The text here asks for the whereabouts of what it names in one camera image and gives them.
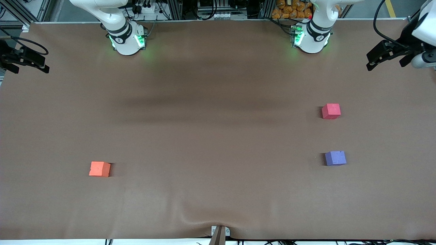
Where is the brown strap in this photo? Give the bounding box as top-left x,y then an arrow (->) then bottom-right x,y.
208,226 -> 227,245

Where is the red foam block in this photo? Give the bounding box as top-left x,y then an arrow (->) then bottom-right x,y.
322,103 -> 341,120

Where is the white power strip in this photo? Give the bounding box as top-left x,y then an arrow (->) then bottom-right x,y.
134,3 -> 156,15

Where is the silver clamp bracket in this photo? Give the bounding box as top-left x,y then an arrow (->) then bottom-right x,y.
211,226 -> 231,238

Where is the purple foam block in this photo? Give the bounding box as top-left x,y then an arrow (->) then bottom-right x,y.
325,151 -> 347,166

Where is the brown table mat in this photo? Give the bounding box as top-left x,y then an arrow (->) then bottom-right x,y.
0,20 -> 436,240

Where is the orange foam block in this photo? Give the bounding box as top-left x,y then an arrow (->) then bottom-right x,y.
89,161 -> 111,177

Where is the white connector block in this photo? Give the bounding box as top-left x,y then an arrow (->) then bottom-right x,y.
212,12 -> 248,20

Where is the pile of orange objects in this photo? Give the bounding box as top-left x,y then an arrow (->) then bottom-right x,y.
271,0 -> 313,19

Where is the aluminium frame corner post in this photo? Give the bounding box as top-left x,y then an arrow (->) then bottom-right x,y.
0,0 -> 51,28

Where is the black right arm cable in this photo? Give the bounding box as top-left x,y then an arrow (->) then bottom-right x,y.
0,27 -> 49,56

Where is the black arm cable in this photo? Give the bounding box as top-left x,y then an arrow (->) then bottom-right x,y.
0,27 -> 49,56
373,0 -> 414,49

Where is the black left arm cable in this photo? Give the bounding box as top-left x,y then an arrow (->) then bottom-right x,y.
373,0 -> 414,49

